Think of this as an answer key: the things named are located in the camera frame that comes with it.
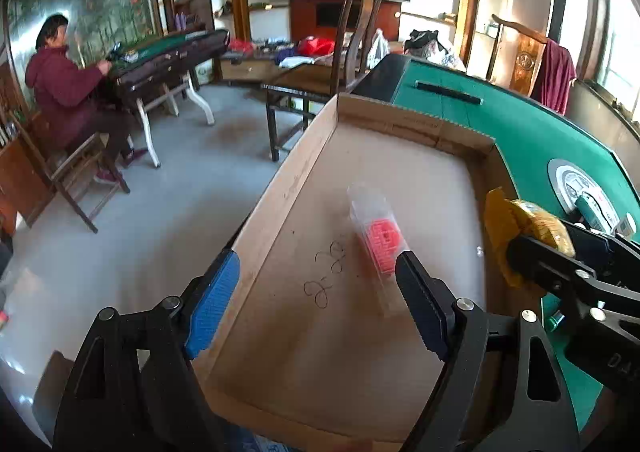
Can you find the maroon garment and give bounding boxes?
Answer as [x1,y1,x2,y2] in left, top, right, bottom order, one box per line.
[530,39,577,116]

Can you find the brown cardboard box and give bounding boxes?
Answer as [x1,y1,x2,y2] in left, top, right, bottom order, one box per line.
[192,92,516,445]

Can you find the tall-back wooden chair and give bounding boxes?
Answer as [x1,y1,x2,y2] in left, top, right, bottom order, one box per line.
[261,0,392,163]

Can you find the white standing air conditioner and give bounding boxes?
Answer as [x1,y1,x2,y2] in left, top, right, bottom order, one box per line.
[550,0,592,78]

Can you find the red cloth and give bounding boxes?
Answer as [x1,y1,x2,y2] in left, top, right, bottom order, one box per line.
[298,36,335,56]

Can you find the black bar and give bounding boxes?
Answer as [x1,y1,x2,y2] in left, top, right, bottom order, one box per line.
[415,81,484,106]

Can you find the yellow cracker packet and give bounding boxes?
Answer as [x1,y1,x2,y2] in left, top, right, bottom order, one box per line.
[483,187,577,289]

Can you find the clear packet red contents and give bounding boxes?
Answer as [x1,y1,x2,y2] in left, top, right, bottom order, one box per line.
[346,183,416,278]

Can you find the wooden slatted chair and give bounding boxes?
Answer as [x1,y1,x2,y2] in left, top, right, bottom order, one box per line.
[7,112,131,234]

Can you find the window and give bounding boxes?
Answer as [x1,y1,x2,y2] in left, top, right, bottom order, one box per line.
[592,0,640,123]

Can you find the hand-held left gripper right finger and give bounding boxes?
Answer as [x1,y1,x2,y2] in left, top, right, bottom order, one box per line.
[395,250,581,452]

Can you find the teal white tissue pack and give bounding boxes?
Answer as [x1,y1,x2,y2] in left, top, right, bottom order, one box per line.
[574,194,610,233]

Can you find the round table control panel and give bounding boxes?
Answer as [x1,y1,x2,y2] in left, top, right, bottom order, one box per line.
[546,158,626,234]

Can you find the black bag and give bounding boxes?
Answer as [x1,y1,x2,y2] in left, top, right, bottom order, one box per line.
[405,29,441,55]

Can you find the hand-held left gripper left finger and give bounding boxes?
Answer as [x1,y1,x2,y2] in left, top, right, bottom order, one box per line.
[52,248,241,452]

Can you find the white plastic bag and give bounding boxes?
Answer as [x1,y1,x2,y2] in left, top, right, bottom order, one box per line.
[367,28,390,71]

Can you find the red-brown television cabinet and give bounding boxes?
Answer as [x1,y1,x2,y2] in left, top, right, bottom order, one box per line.
[290,0,403,41]

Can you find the folding mahjong table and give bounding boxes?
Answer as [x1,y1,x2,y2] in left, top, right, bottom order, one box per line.
[102,29,231,169]

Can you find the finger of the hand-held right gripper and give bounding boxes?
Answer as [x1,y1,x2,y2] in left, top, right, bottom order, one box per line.
[506,232,609,319]
[564,220,640,274]

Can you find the carved wooden armchair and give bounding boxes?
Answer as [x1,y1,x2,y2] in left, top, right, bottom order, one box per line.
[487,14,551,98]

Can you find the low wooden coffee table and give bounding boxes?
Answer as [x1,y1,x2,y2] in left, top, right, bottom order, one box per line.
[220,52,346,84]

